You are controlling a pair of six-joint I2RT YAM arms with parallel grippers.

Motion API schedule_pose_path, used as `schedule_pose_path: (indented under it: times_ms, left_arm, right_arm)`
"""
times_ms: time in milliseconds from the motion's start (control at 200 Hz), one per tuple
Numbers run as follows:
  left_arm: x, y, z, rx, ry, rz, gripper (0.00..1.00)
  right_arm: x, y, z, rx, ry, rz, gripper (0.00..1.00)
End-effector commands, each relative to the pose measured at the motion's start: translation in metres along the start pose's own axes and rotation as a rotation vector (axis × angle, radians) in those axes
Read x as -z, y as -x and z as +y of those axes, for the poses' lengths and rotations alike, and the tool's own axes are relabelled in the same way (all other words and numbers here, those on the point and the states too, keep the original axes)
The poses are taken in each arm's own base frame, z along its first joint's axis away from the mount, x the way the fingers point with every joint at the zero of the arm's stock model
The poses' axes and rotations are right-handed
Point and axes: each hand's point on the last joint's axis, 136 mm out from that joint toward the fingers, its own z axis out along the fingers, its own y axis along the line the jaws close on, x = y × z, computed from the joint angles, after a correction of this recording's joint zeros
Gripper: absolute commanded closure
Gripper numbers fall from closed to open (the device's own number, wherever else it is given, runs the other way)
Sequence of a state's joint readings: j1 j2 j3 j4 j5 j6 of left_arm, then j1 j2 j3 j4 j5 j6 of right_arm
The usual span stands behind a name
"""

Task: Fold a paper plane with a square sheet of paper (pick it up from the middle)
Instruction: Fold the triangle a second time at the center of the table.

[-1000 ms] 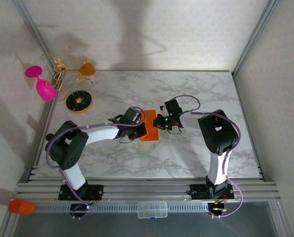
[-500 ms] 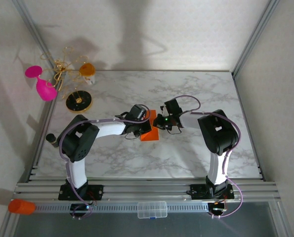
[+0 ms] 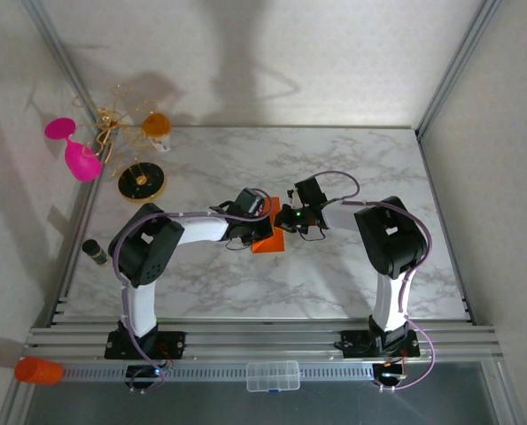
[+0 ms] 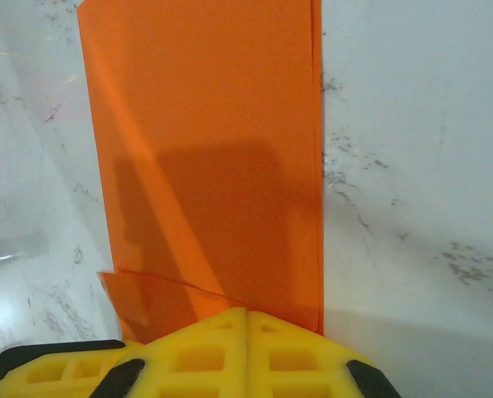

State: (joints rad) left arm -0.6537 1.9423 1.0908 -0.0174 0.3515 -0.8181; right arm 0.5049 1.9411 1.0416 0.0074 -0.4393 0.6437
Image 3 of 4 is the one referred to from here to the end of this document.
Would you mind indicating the pink wine glass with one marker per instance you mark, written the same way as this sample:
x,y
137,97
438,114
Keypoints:
x,y
83,164

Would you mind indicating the aluminium front frame rail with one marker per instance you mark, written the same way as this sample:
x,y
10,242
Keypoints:
x,y
263,343

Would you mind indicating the aluminium frame post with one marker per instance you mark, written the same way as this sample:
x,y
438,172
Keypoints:
x,y
469,44
52,44

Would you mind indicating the orange plastic cup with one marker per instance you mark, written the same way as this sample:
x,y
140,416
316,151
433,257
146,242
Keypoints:
x,y
39,371

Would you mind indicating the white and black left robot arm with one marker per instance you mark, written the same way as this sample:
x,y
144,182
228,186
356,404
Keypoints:
x,y
145,252

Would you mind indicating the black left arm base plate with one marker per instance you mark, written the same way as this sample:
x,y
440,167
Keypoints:
x,y
170,344

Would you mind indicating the clear plastic organizer box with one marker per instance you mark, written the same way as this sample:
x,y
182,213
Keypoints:
x,y
273,376

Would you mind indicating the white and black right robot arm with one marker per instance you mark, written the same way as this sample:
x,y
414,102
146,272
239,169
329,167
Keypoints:
x,y
391,243

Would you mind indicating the aluminium side rail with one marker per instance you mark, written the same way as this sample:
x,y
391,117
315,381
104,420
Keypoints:
x,y
445,221
64,288

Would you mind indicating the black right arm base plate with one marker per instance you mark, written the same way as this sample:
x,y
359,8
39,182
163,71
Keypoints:
x,y
354,343

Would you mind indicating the orange cloth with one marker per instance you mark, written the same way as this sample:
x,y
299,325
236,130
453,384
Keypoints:
x,y
269,245

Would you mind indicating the black controller board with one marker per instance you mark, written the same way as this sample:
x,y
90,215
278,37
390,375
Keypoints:
x,y
385,374
139,373

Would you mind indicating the small dark bottle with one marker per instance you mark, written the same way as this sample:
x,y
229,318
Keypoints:
x,y
94,252

